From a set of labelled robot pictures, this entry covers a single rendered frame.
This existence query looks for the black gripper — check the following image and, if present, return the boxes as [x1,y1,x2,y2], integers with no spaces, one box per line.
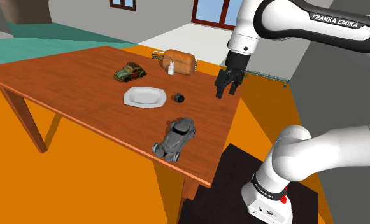
[215,50,252,99]

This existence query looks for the brown bread loaf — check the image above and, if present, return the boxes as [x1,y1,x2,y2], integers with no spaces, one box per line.
[162,48,196,76]

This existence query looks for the grey toy car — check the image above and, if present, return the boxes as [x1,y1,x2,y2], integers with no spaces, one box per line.
[151,116,197,163]

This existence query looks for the white plate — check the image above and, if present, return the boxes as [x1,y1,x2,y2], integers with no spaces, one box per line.
[123,86,167,109]

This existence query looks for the green rusty toy car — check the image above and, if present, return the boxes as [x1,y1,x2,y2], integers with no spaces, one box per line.
[113,61,148,83]

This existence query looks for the dark robot stand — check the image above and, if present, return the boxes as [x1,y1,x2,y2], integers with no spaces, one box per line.
[177,143,319,224]

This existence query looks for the small red framed window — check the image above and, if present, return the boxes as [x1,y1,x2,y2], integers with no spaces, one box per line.
[108,0,137,12]

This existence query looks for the brown wooden table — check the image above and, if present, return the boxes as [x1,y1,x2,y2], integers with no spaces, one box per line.
[0,45,245,223]

